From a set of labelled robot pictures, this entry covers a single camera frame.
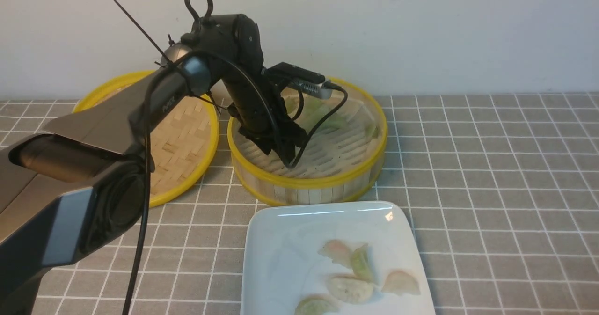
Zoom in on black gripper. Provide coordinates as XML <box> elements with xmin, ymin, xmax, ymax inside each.
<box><xmin>222</xmin><ymin>67</ymin><xmax>307</xmax><ymax>168</ymax></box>

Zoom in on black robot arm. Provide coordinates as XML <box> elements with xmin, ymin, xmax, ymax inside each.
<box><xmin>0</xmin><ymin>14</ymin><xmax>305</xmax><ymax>315</ymax></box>

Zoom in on white square plate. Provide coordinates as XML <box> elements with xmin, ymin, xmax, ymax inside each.
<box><xmin>241</xmin><ymin>201</ymin><xmax>436</xmax><ymax>315</ymax></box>

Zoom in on pinkish dumpling on plate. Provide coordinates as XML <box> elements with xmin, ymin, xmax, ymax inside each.
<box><xmin>317</xmin><ymin>240</ymin><xmax>353</xmax><ymax>270</ymax></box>

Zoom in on green dumpling on plate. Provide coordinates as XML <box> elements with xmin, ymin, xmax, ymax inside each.
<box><xmin>350</xmin><ymin>244</ymin><xmax>376</xmax><ymax>284</ymax></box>

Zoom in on pale dumpling plate centre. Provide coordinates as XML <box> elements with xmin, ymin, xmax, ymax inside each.
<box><xmin>325</xmin><ymin>275</ymin><xmax>374</xmax><ymax>305</ymax></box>

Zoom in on green dumpling plate bottom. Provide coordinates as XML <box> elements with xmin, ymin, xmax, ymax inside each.
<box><xmin>294</xmin><ymin>296</ymin><xmax>339</xmax><ymax>315</ymax></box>

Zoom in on beige dumpling plate right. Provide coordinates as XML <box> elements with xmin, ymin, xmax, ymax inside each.
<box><xmin>381</xmin><ymin>270</ymin><xmax>421</xmax><ymax>296</ymax></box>

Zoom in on large pale green dumpling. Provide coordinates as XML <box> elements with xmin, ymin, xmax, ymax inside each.
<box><xmin>302</xmin><ymin>97</ymin><xmax>328</xmax><ymax>121</ymax></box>

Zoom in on yellow-rimmed bamboo steamer basket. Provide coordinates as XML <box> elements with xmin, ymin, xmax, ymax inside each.
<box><xmin>227</xmin><ymin>78</ymin><xmax>389</xmax><ymax>206</ymax></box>

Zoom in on yellow-rimmed bamboo steamer lid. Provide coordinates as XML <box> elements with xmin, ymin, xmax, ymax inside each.
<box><xmin>73</xmin><ymin>71</ymin><xmax>220</xmax><ymax>208</ymax></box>

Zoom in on small green dumpling steamer right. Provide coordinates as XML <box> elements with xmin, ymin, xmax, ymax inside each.
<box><xmin>364</xmin><ymin>123</ymin><xmax>380</xmax><ymax>140</ymax></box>

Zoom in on grey checkered tablecloth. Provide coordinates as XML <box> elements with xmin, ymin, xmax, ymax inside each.
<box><xmin>0</xmin><ymin>93</ymin><xmax>599</xmax><ymax>315</ymax></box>

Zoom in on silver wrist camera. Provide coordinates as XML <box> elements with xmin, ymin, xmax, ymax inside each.
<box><xmin>265</xmin><ymin>62</ymin><xmax>332</xmax><ymax>100</ymax></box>

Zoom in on black camera cable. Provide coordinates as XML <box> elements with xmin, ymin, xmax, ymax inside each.
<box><xmin>122</xmin><ymin>48</ymin><xmax>349</xmax><ymax>315</ymax></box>

